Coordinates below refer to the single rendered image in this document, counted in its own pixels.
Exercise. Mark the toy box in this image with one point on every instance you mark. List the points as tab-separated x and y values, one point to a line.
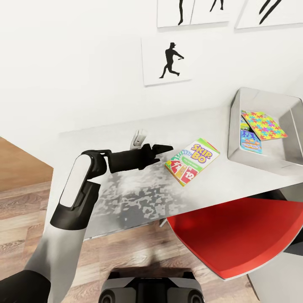
283	156

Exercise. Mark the jigsaw puzzle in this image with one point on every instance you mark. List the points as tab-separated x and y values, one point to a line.
265	128

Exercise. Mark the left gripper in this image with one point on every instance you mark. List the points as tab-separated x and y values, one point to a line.
140	158

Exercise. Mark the board game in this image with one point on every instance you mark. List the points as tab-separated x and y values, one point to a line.
244	124
192	160
250	141

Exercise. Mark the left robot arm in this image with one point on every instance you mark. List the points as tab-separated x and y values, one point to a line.
50	272

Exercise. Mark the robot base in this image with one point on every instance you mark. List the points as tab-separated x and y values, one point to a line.
151	289

